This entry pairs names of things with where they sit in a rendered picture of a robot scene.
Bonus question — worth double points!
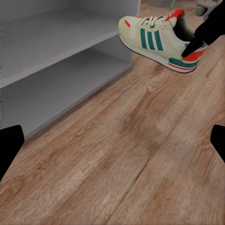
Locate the gym shoe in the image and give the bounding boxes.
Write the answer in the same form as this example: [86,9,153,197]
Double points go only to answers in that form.
[117,9,207,74]

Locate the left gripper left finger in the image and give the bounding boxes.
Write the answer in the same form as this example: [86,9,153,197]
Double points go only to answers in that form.
[0,125,25,180]

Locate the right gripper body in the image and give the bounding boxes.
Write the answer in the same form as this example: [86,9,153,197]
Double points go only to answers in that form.
[195,0,225,45]

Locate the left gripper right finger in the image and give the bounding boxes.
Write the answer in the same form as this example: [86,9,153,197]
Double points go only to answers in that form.
[210,124,225,162]

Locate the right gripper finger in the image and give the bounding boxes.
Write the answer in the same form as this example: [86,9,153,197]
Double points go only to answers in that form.
[182,33,203,57]

